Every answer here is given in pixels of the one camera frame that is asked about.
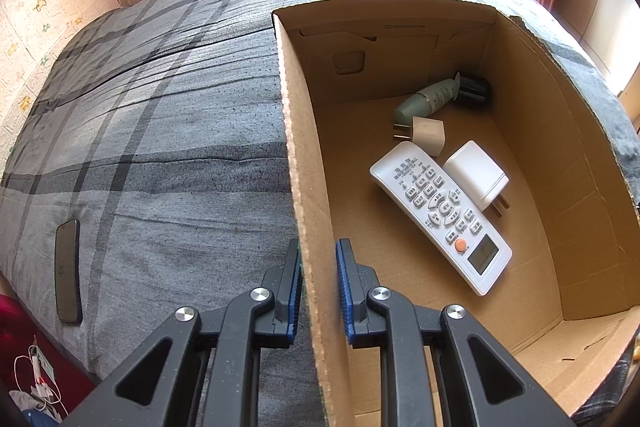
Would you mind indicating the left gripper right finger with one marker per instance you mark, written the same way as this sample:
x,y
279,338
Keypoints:
x,y
437,366

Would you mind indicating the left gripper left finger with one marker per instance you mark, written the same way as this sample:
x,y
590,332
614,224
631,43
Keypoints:
x,y
202,368

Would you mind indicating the beige plug adapter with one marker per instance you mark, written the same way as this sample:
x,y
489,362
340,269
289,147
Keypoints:
x,y
426,133

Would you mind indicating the white remote control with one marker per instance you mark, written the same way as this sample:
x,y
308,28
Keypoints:
x,y
442,211

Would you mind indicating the black smartphone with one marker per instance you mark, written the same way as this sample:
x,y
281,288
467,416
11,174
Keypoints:
x,y
66,272

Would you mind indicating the grey plaid bed sheet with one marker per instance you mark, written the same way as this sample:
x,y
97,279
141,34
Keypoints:
x,y
193,139

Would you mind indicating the white usb charger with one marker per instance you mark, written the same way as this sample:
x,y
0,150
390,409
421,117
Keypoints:
x,y
478,176

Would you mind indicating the green handheld mini fan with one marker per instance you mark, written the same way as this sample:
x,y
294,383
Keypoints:
x,y
466,90

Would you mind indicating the white wardrobe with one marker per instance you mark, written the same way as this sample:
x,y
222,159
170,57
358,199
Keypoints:
x,y
608,31

